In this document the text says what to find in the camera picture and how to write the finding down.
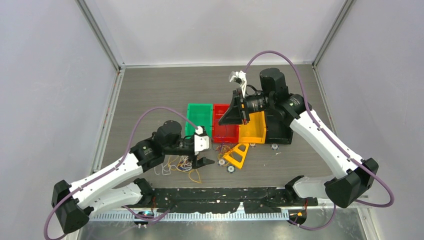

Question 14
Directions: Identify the poker chip lower left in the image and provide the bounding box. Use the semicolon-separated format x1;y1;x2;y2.
218;158;227;167

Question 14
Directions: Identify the poker chip bottom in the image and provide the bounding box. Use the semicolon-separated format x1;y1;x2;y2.
226;165;236;174

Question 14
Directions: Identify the black plastic bin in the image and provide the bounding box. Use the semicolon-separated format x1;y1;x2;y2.
265;107;293;145

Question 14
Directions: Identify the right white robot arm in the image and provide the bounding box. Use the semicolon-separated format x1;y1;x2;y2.
219;68;379;208

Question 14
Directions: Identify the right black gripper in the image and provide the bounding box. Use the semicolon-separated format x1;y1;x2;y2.
219;88;274;126

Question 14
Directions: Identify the poker chip near black bin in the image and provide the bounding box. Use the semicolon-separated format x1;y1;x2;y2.
270;143;279;151

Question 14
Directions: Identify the yellow plastic bin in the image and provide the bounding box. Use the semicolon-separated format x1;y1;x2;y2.
238;111;267;144

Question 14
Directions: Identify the multicolour cable bundle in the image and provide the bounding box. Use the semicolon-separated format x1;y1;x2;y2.
153;143;233;185

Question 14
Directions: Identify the red plastic bin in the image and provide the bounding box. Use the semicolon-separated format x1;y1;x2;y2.
212;103;239;144

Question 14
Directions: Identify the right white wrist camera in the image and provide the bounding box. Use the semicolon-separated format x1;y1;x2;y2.
228;70;247;97

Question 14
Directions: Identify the slotted aluminium rail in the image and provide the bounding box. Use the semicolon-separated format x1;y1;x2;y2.
91;209;290;222

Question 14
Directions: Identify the green plastic bin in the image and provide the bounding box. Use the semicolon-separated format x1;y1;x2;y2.
186;103;213;137

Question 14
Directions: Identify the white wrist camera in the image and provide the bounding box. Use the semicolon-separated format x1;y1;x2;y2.
228;70;247;97
194;126;211;155

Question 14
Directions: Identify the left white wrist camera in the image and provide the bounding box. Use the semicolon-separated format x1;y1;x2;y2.
194;126;211;155

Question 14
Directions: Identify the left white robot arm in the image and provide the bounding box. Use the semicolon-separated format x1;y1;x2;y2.
51;120;214;234

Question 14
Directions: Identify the yellow triangular plastic bracket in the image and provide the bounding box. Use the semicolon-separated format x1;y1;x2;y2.
223;143;250;170

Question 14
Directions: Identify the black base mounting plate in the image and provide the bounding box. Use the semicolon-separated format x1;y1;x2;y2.
120;187;319;215

